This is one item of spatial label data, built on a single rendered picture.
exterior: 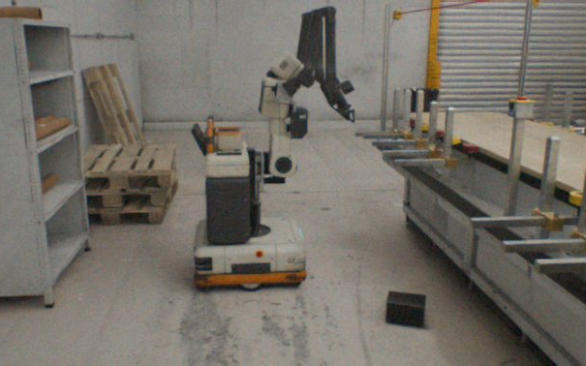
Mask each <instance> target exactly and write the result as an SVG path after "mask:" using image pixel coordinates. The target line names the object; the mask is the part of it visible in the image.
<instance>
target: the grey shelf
mask: <svg viewBox="0 0 586 366"><path fill-rule="evenodd" d="M64 27H65V32H64ZM67 27H68V28H67ZM67 30H68V31H67ZM68 33H69V35H68ZM65 35H66V43H65ZM68 38H69V39H68ZM18 41H19V42H18ZM66 46H67V53H66ZM15 48H16V56H15ZM70 53H71V54H70ZM67 56H68V64H67ZM70 56H71V57H70ZM20 57H21V59H20ZM16 58H17V64H16ZM27 59H28V60H29V61H30V63H31V67H30V69H29V70H28V64H27ZM70 59H71V60H70ZM20 62H21V63H20ZM17 66H18V73H17ZM21 66H22V67H21ZM71 66H72V67H71ZM68 67H69V70H68ZM69 77H70V85H69ZM70 87H71V95H70ZM73 87H74V88H73ZM73 90H74V91H73ZM73 93H74V94H73ZM71 98H72V105H71ZM72 109H73V116H72ZM48 114H54V115H55V116H56V117H60V116H66V117H68V118H69V120H70V124H69V126H68V127H66V128H64V129H62V130H60V131H58V132H56V133H54V134H51V135H49V136H47V137H44V138H42V139H40V140H38V141H36V134H35V125H34V116H33V115H36V116H37V117H38V118H40V117H43V116H45V115H48ZM23 117H24V124H23ZM27 117H28V118H27ZM73 118H74V125H73ZM27 121H28V122H27ZM24 125H25V133H24ZM28 125H29V126H28ZM28 129H29V130H28ZM33 129H34V130H33ZM74 132H75V136H74ZM29 133H30V134H29ZM25 134H26V140H25ZM29 140H31V141H29ZM75 140H76V147H75ZM26 141H27V144H26ZM76 151H77V157H76ZM77 171H78V178H77ZM49 172H55V173H56V174H57V175H58V180H57V182H56V183H54V184H53V185H52V186H51V187H50V188H49V189H48V190H47V191H46V192H44V193H43V194H42V187H41V179H42V178H43V177H44V176H46V175H47V174H48V173H49ZM29 173H30V174H29ZM33 174H35V175H33ZM30 175H31V183H30ZM34 178H35V179H34ZM80 178H81V179H80ZM39 181H40V182H39ZM34 182H35V183H34ZM31 184H32V191H31ZM35 185H36V187H35ZM35 189H36V190H35ZM32 192H33V199H32ZM79 192H80V199H79ZM36 193H37V194H36ZM33 200H34V202H33ZM80 203H81V210H80ZM81 213H82V220H81ZM84 215H85V216H84ZM84 218H85V219H84ZM84 221H85V222H84ZM82 224H83V231H82ZM86 239H87V240H86ZM86 242H87V243H86ZM83 243H84V245H85V248H84V252H90V251H91V247H90V240H89V229H88V219H87V208H86V196H85V186H84V175H83V164H82V154H81V142H80V131H79V121H78V110H77V90H76V79H75V68H74V57H73V47H72V36H71V23H70V22H64V21H54V20H44V19H35V18H25V17H0V296H21V295H45V304H46V308H53V306H54V305H55V304H54V301H53V292H52V286H53V285H54V283H55V282H56V280H57V278H58V275H59V274H60V272H61V271H62V270H63V269H64V268H65V267H66V266H67V265H68V264H69V263H70V262H71V260H72V259H73V257H74V256H75V255H76V253H77V252H78V250H79V249H80V247H81V246H82V245H83ZM43 291H44V293H43Z"/></svg>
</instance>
